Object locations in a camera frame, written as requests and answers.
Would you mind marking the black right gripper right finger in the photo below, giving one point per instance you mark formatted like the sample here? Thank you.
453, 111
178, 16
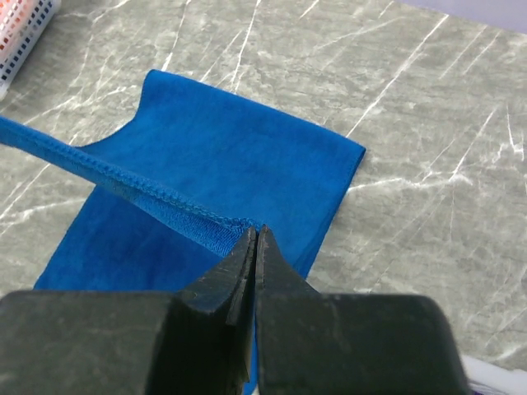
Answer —
319, 343

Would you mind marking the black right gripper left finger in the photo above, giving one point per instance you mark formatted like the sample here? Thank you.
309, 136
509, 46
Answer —
194, 341

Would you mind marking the blue towel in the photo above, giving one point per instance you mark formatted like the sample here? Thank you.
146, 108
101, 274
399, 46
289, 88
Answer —
178, 185

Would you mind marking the right white plastic basket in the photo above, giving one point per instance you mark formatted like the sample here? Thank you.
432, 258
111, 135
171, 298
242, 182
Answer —
485, 378

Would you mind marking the white plastic basket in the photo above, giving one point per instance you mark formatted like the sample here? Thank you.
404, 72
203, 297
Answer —
22, 24
485, 378

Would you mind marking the left white plastic basket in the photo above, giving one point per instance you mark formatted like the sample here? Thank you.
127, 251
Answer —
22, 24

